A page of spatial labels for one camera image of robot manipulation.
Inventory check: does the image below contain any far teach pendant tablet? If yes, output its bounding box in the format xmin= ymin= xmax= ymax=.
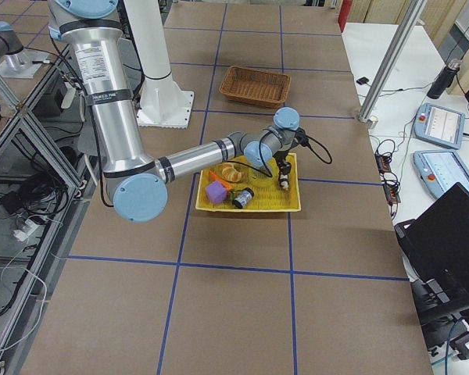
xmin=413 ymin=103 xmax=465 ymax=150

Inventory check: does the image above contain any small black device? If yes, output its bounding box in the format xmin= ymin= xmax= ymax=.
xmin=356 ymin=77 xmax=369 ymax=85

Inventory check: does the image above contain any yellow woven plastic basket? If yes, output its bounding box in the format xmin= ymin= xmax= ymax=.
xmin=195 ymin=152 xmax=301 ymax=213

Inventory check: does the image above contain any small grey labelled can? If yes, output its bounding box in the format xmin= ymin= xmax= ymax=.
xmin=232 ymin=187 xmax=255 ymax=209

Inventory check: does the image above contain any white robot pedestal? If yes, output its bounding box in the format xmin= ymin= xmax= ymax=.
xmin=124 ymin=0 xmax=195 ymax=129

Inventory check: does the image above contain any aluminium frame post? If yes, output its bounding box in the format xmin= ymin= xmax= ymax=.
xmin=356 ymin=0 xmax=427 ymax=130

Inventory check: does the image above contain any yellow tape roll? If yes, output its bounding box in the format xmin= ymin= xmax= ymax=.
xmin=248 ymin=164 xmax=276 ymax=187

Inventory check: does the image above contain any purple foam cube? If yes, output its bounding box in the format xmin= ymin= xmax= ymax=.
xmin=205 ymin=181 xmax=227 ymax=205

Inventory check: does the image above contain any teach pendant tablet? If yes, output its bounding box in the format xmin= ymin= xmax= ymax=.
xmin=413 ymin=150 xmax=469 ymax=198
xmin=413 ymin=103 xmax=465 ymax=150

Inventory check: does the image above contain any black laptop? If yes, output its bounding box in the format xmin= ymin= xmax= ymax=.
xmin=395 ymin=183 xmax=469 ymax=324

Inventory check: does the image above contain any panda figurine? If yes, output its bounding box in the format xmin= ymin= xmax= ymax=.
xmin=278 ymin=175 xmax=289 ymax=191

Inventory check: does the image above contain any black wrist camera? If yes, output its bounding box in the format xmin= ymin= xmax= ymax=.
xmin=294 ymin=127 xmax=310 ymax=147

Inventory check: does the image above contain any orange toy carrot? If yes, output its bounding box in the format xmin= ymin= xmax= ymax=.
xmin=209 ymin=170 xmax=233 ymax=191

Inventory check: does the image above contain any orange black power strip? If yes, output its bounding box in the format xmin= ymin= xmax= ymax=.
xmin=374 ymin=152 xmax=401 ymax=205

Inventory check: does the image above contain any black water bottle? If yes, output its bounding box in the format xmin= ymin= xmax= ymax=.
xmin=427 ymin=59 xmax=462 ymax=99

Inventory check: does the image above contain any near teach pendant tablet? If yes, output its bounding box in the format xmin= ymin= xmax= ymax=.
xmin=413 ymin=150 xmax=469 ymax=198

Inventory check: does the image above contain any brown wicker basket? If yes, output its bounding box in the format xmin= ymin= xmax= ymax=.
xmin=219 ymin=66 xmax=292 ymax=109

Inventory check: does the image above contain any toy bread croissant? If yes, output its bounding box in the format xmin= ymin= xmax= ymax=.
xmin=220 ymin=162 xmax=243 ymax=183

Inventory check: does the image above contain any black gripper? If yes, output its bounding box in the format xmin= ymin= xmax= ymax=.
xmin=274 ymin=150 xmax=292 ymax=180

